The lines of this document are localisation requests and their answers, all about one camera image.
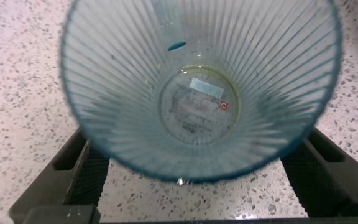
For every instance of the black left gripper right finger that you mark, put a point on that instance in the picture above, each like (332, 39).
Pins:
(331, 186)

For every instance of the clear cup with orange juice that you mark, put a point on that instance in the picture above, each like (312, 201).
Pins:
(197, 109)

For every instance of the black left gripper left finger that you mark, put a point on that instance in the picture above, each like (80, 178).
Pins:
(57, 186)

